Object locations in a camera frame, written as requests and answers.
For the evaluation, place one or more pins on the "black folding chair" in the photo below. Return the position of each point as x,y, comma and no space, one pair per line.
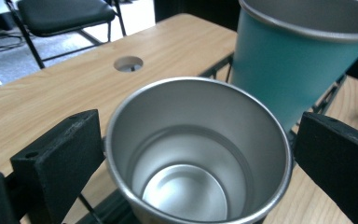
65,15

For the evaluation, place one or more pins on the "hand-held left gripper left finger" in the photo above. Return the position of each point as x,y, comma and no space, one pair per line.
59,161

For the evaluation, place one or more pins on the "teal metal cup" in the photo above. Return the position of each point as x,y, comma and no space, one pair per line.
292,59

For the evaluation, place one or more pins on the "silver metal cup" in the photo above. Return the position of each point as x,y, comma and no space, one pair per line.
199,149

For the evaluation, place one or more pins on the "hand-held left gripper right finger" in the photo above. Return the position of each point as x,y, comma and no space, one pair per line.
338,161

